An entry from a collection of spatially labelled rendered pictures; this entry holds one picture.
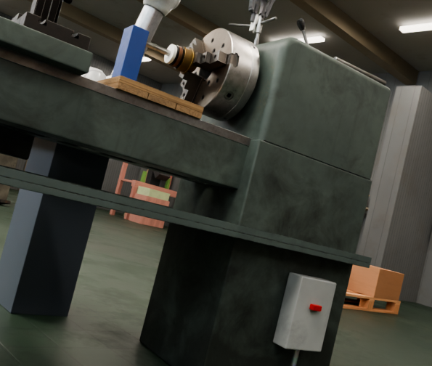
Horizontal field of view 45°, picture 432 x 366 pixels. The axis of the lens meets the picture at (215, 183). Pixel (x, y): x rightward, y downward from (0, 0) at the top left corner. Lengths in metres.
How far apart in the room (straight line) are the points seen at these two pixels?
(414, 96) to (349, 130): 6.43
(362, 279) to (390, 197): 2.56
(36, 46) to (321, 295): 1.26
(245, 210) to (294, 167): 0.26
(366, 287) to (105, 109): 4.62
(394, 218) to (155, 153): 6.75
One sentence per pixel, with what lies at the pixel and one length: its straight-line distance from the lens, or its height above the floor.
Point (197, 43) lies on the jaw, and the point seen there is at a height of 1.17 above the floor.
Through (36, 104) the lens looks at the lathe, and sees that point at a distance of 1.51.
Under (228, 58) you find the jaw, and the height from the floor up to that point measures 1.11.
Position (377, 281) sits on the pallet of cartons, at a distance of 5.80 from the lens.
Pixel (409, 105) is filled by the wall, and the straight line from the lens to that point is 8.47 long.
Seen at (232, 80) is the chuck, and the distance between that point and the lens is 1.81.
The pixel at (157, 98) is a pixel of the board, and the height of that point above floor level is 0.88.
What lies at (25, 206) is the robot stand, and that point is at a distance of 2.32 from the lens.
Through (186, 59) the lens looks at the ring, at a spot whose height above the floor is 1.07.
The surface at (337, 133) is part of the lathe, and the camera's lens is 2.03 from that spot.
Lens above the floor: 0.57
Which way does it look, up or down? 4 degrees up
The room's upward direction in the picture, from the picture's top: 14 degrees clockwise
